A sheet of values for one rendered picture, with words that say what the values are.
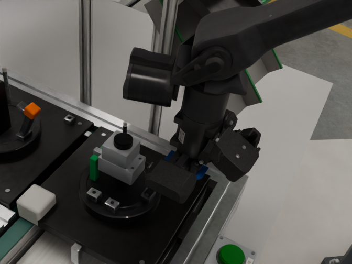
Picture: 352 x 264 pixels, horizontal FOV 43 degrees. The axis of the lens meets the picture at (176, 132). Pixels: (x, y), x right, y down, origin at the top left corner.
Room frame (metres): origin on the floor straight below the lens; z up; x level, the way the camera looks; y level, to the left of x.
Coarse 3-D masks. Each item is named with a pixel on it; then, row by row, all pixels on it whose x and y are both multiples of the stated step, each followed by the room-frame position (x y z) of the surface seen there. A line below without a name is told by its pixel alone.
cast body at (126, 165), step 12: (120, 132) 0.52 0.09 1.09; (108, 144) 0.49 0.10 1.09; (120, 144) 0.48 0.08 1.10; (132, 144) 0.49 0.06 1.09; (108, 156) 0.48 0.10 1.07; (120, 156) 0.47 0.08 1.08; (132, 156) 0.48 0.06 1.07; (144, 156) 0.50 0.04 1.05; (108, 168) 0.48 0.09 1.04; (120, 168) 0.47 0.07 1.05; (132, 168) 0.48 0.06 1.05; (144, 168) 0.50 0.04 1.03; (120, 180) 0.47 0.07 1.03; (132, 180) 0.46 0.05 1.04
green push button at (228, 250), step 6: (228, 246) 0.42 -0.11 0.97; (234, 246) 0.42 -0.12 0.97; (222, 252) 0.41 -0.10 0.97; (228, 252) 0.41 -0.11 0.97; (234, 252) 0.41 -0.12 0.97; (240, 252) 0.41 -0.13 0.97; (222, 258) 0.40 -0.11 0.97; (228, 258) 0.40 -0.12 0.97; (234, 258) 0.40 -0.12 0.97; (240, 258) 0.40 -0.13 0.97
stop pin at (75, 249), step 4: (76, 244) 0.38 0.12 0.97; (72, 248) 0.37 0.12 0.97; (76, 248) 0.37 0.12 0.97; (80, 248) 0.37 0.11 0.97; (72, 252) 0.37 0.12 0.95; (76, 252) 0.37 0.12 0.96; (80, 252) 0.37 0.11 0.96; (72, 256) 0.37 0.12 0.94; (76, 256) 0.37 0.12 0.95; (80, 256) 0.37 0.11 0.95; (72, 260) 0.37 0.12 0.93; (76, 260) 0.37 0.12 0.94; (80, 260) 0.37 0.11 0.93
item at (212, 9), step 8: (184, 0) 0.71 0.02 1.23; (192, 0) 0.70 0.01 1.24; (200, 0) 0.69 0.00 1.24; (208, 0) 0.74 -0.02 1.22; (216, 0) 0.75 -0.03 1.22; (224, 0) 0.76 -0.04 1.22; (232, 0) 0.77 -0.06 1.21; (240, 0) 0.79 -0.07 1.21; (248, 0) 0.79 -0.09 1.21; (256, 0) 0.78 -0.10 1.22; (192, 8) 0.70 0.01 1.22; (200, 8) 0.69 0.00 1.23; (208, 8) 0.69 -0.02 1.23; (216, 8) 0.73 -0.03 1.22; (224, 8) 0.74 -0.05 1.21; (200, 16) 0.69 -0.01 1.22
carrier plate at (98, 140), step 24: (96, 144) 0.59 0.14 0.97; (72, 168) 0.53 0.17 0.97; (72, 192) 0.47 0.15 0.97; (192, 192) 0.52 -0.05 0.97; (48, 216) 0.42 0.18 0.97; (72, 216) 0.43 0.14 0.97; (168, 216) 0.46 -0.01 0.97; (72, 240) 0.39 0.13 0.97; (96, 240) 0.39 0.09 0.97; (120, 240) 0.40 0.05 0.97; (144, 240) 0.40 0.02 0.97; (168, 240) 0.41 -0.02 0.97
